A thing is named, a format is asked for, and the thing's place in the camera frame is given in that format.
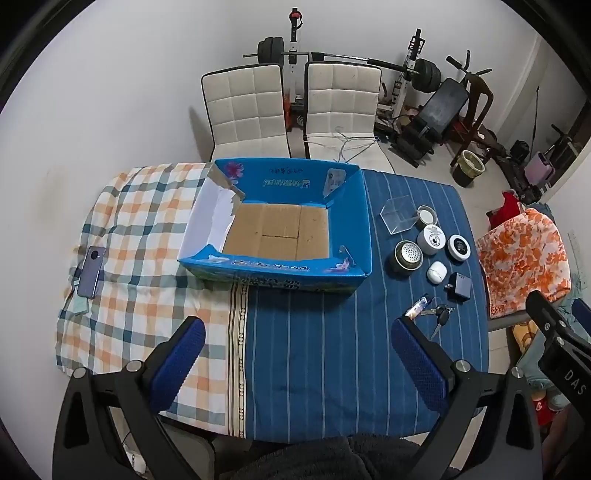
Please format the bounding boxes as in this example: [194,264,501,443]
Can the white round jar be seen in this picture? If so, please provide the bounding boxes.
[417,223,446,256]

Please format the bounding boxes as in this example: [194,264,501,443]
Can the black charger adapter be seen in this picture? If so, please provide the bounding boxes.
[444,271,472,303]

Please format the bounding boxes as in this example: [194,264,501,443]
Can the blue striped cloth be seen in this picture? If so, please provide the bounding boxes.
[228,168,490,439]

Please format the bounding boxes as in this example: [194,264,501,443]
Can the clear plastic box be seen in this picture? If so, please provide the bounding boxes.
[380,195,419,234]

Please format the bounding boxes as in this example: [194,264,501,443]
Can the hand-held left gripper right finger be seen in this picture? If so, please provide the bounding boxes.
[390,316,543,480]

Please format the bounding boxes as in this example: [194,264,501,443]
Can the red cloth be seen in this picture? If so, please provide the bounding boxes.
[487,190,527,227]

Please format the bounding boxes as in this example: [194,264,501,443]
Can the white wire hangers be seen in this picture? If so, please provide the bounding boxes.
[302,127,377,162]

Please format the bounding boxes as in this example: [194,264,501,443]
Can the woven waste basket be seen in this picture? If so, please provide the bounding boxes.
[450,150,488,188]

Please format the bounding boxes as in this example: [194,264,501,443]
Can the black white round case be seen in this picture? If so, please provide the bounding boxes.
[446,234,472,263]

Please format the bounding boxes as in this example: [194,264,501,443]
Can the plaid cloth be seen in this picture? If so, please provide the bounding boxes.
[55,162,250,439]

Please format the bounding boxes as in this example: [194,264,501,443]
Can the brown wooden chair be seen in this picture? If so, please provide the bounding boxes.
[450,69,509,160]

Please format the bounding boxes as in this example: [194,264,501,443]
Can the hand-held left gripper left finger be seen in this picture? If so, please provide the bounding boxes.
[53,316,207,480]

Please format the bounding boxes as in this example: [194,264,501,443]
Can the space print lighter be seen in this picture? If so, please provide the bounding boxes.
[403,294,432,320]

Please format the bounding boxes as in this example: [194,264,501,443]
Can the black key bunch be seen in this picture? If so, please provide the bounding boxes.
[420,305,454,341]

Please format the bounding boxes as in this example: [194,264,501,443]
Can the black exercise handlebar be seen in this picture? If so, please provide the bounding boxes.
[445,51,492,77]

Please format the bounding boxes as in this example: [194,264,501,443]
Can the black weight bench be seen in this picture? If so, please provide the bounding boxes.
[388,78,469,167]

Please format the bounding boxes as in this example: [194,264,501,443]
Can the blue cardboard box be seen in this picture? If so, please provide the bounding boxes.
[178,158,372,294]

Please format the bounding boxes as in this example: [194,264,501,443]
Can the black barbell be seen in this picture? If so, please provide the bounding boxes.
[243,37,444,93]

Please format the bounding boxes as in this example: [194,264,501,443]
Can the pink suitcase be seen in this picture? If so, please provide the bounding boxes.
[524,152,555,188]

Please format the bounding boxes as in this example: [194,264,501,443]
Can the purple smartphone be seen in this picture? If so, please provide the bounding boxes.
[76,246,108,298]

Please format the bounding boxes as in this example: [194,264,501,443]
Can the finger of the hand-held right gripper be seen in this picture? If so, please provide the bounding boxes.
[526,290,591,356]

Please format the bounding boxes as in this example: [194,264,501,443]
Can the person's dark clothing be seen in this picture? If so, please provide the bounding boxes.
[252,434,444,480]

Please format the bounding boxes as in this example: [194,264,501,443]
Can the white quilted chair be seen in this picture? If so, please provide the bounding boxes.
[201,64,294,162]
[302,61,395,174]

